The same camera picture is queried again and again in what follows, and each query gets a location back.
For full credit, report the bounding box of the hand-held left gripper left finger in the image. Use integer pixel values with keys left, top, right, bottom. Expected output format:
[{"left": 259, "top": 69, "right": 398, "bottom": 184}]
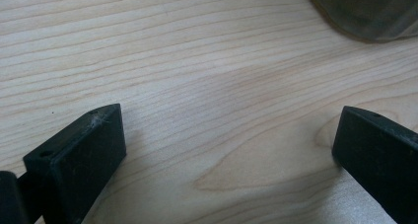
[{"left": 23, "top": 103, "right": 127, "bottom": 224}]

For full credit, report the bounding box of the clear brown storage box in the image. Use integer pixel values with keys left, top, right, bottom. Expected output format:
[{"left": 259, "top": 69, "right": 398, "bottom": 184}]
[{"left": 300, "top": 0, "right": 418, "bottom": 43}]

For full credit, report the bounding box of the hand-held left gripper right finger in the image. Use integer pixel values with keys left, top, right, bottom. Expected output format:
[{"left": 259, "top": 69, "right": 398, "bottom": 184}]
[{"left": 331, "top": 105, "right": 418, "bottom": 224}]

